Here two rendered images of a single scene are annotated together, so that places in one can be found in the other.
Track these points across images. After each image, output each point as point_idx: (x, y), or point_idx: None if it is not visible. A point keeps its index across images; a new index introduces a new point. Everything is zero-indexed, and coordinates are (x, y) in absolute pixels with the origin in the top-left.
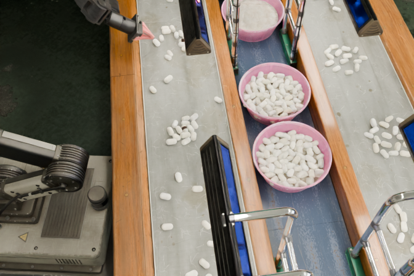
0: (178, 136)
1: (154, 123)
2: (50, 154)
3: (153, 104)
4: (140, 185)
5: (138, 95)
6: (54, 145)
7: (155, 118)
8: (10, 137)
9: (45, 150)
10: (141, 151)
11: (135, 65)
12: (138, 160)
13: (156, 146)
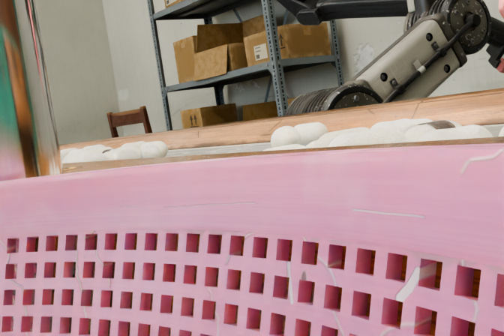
0: (118, 148)
1: (219, 150)
2: (352, 77)
3: (268, 147)
4: (154, 134)
5: (334, 121)
6: (367, 78)
7: (227, 150)
8: (415, 29)
9: (364, 70)
10: (197, 134)
11: (466, 100)
12: (188, 130)
13: (174, 153)
